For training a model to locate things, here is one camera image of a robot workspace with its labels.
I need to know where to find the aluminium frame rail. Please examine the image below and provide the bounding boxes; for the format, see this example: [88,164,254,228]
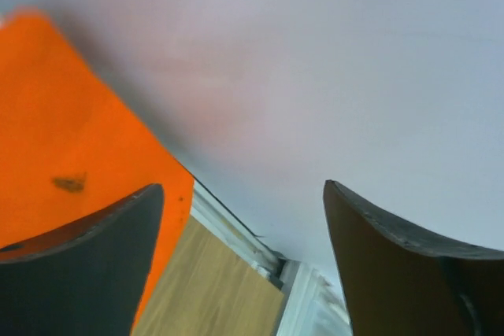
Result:
[191,180,352,335]

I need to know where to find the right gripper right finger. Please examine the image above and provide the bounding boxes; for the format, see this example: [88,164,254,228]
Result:
[323,180,503,335]

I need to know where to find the orange t-shirt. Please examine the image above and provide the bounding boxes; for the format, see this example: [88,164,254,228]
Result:
[0,7,196,323]

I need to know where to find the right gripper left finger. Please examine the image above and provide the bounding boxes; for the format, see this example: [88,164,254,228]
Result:
[1,184,164,335]

